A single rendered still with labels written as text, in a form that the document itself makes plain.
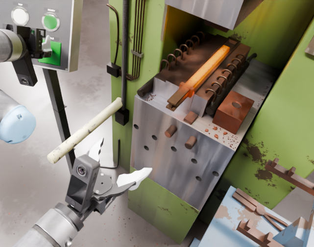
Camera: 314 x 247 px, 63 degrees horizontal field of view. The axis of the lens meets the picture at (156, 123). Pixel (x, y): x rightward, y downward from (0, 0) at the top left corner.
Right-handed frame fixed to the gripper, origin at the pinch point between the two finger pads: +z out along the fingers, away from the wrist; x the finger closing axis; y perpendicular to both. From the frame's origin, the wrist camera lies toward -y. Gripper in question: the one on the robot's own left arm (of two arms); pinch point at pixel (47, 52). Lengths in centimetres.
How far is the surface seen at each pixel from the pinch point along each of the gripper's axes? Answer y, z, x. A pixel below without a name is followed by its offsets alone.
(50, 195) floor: -90, 47, 18
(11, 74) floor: -40, 134, 97
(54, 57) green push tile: -1.3, 1.2, -1.9
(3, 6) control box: 11.4, 1.4, 15.4
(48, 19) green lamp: 9.9, 1.0, 0.5
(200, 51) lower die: 8, 20, -50
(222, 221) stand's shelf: -42, -12, -66
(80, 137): -34.8, 16.2, -7.9
